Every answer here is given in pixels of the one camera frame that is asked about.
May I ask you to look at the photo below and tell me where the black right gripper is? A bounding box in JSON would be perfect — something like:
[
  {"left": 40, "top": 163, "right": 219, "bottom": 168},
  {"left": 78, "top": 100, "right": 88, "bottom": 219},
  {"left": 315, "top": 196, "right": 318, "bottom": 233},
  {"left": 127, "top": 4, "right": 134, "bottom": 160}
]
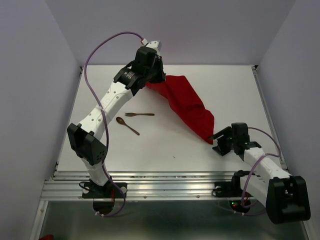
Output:
[{"left": 207, "top": 126, "right": 237, "bottom": 156}]

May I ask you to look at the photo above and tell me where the red cloth napkin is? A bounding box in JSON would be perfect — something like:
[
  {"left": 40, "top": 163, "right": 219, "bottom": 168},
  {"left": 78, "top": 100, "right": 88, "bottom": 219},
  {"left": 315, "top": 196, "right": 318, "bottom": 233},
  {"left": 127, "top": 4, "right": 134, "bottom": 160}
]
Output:
[{"left": 146, "top": 75, "right": 215, "bottom": 145}]

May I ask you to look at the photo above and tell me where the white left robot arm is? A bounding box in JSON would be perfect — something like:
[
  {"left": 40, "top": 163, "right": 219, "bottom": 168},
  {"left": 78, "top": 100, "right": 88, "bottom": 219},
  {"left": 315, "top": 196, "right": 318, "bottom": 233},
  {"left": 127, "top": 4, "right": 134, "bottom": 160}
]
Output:
[{"left": 67, "top": 42, "right": 166, "bottom": 197}]

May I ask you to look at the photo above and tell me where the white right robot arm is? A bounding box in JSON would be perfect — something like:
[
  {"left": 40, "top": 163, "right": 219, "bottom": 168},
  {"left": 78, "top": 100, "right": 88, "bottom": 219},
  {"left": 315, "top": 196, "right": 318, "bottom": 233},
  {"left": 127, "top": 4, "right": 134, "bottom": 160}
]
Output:
[{"left": 210, "top": 123, "right": 311, "bottom": 224}]

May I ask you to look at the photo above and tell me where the dark wooden fork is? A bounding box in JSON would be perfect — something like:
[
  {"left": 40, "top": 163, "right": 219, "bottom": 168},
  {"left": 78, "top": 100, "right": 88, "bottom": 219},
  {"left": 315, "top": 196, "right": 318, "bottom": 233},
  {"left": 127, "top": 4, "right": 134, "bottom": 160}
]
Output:
[{"left": 124, "top": 112, "right": 155, "bottom": 117}]

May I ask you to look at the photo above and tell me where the dark wooden spoon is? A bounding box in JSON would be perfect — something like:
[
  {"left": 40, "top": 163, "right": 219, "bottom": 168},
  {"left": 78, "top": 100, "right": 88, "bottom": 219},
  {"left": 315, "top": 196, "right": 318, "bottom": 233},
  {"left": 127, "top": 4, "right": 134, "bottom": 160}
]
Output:
[{"left": 116, "top": 116, "right": 140, "bottom": 136}]

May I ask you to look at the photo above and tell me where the red object bottom left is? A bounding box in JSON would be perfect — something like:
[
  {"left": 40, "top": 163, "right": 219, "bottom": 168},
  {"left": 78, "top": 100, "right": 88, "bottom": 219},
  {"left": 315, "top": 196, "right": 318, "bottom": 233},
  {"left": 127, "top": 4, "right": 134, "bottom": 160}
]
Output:
[{"left": 38, "top": 234, "right": 54, "bottom": 240}]

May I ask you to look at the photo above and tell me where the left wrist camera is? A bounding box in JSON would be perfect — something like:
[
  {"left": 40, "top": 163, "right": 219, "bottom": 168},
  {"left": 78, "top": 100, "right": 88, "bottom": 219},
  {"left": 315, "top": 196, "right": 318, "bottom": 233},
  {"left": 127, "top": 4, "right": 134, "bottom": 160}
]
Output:
[{"left": 145, "top": 40, "right": 162, "bottom": 55}]

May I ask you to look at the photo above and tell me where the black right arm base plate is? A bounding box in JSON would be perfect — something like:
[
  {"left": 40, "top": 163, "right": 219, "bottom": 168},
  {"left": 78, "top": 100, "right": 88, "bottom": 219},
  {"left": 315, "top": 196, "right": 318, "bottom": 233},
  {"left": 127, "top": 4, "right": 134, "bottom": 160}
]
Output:
[{"left": 210, "top": 181, "right": 260, "bottom": 198}]

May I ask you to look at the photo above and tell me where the aluminium right side rail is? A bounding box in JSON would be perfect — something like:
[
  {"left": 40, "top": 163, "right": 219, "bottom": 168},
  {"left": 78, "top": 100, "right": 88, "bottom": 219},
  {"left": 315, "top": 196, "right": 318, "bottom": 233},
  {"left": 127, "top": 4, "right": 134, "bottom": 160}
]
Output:
[{"left": 248, "top": 65, "right": 287, "bottom": 171}]

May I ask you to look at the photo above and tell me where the aluminium rail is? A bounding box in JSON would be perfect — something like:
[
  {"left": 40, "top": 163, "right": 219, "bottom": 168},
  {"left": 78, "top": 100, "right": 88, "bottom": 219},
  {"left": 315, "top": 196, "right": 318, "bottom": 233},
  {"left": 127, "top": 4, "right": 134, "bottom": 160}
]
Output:
[
  {"left": 49, "top": 66, "right": 84, "bottom": 180},
  {"left": 248, "top": 65, "right": 287, "bottom": 171}
]

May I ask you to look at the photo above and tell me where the aluminium left side rail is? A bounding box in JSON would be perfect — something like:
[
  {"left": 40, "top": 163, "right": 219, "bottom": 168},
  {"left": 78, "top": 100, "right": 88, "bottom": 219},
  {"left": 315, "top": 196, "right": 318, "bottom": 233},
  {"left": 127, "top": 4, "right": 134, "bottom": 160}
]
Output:
[{"left": 49, "top": 66, "right": 84, "bottom": 180}]

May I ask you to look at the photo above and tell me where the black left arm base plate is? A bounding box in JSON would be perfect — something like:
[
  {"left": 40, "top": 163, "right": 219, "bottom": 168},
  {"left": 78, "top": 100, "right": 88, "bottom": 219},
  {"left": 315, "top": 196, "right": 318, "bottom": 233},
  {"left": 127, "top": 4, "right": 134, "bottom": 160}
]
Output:
[{"left": 79, "top": 180, "right": 128, "bottom": 199}]

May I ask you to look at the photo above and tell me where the aluminium front rail frame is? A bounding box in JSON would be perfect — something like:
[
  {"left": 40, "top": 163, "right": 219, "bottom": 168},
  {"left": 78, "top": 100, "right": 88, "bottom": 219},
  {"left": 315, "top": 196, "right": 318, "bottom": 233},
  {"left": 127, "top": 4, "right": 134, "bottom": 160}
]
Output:
[{"left": 41, "top": 170, "right": 306, "bottom": 201}]

